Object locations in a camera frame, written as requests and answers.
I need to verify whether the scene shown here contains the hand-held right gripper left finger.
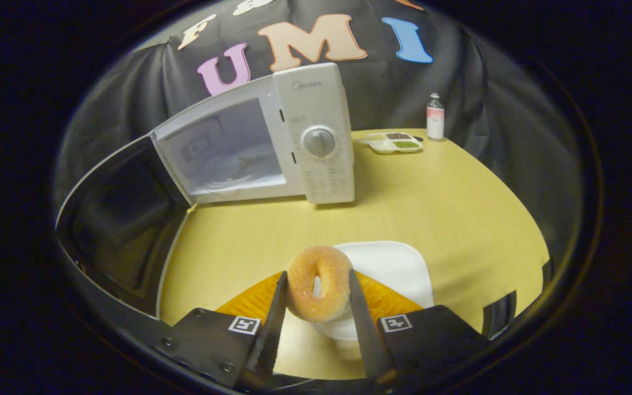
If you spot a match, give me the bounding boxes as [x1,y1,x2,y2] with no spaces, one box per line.
[154,270,289,391]

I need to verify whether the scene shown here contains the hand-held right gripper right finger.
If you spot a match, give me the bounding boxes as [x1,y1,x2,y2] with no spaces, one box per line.
[347,269,489,386]

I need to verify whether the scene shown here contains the sugared doughnut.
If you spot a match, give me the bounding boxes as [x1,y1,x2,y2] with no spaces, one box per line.
[286,245,353,323]

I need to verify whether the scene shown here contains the white microwave oven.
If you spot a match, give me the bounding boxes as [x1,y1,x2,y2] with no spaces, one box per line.
[54,62,356,321]

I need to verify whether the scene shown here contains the white square plate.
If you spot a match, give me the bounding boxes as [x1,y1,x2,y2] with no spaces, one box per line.
[313,240,435,341]

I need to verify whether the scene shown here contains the white divided seasoning dish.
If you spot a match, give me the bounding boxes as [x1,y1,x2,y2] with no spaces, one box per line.
[360,132,424,154]

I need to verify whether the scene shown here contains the small clear bottle pink label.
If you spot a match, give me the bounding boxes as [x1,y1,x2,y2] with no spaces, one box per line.
[426,93,445,140]

